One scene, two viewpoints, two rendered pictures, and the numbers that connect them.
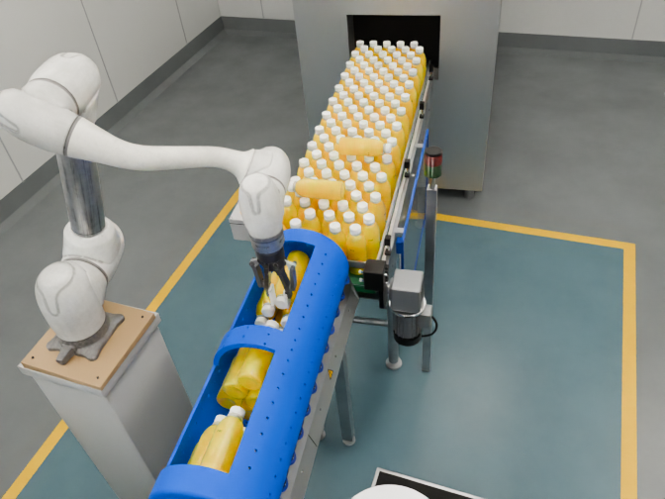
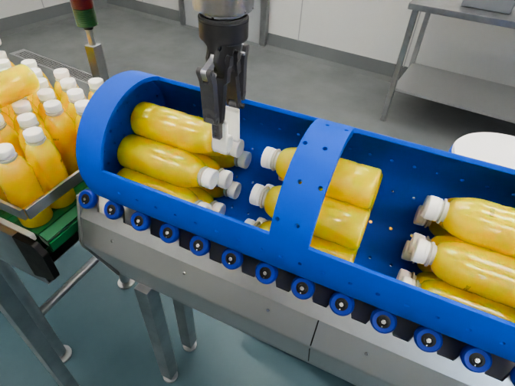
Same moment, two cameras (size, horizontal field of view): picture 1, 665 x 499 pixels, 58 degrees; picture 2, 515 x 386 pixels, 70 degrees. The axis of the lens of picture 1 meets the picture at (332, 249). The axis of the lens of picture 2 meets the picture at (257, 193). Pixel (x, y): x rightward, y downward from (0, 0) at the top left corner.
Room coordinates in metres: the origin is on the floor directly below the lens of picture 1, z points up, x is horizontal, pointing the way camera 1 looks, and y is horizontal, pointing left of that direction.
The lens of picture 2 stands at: (1.08, 0.74, 1.55)
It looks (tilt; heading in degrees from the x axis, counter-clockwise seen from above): 42 degrees down; 275
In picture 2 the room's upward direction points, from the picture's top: 3 degrees clockwise
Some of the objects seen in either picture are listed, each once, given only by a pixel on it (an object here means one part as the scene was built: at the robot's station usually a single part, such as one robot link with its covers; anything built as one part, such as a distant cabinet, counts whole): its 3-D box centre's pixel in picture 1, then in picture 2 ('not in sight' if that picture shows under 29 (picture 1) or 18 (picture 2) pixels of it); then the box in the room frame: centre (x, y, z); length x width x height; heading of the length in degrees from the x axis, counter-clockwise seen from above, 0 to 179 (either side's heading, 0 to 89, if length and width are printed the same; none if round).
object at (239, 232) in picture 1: (252, 213); not in sight; (1.78, 0.28, 1.05); 0.20 x 0.10 x 0.10; 162
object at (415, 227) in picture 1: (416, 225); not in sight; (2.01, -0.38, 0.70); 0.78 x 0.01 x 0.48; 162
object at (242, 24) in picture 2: (271, 256); (224, 44); (1.20, 0.17, 1.34); 0.08 x 0.07 x 0.09; 72
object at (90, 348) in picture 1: (80, 332); not in sight; (1.27, 0.81, 1.05); 0.22 x 0.18 x 0.06; 158
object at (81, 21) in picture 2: (432, 167); (85, 16); (1.75, -0.39, 1.18); 0.06 x 0.06 x 0.05
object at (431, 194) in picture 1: (428, 290); (126, 177); (1.75, -0.39, 0.55); 0.04 x 0.04 x 1.10; 72
